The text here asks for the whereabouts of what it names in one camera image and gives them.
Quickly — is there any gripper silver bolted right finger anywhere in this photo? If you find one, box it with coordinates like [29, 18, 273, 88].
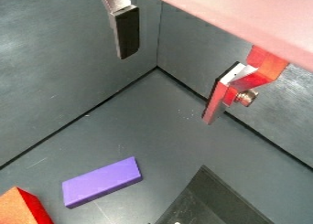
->
[202, 46, 289, 124]

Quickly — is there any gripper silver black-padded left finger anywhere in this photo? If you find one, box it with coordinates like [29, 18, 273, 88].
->
[102, 0, 139, 59]

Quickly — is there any purple rectangular block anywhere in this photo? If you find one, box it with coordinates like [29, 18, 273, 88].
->
[63, 156, 142, 208]

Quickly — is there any black fixture stand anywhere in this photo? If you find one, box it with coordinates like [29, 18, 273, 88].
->
[155, 165, 274, 224]

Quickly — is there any red shape-sorting board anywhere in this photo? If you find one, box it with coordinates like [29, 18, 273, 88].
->
[0, 187, 53, 224]

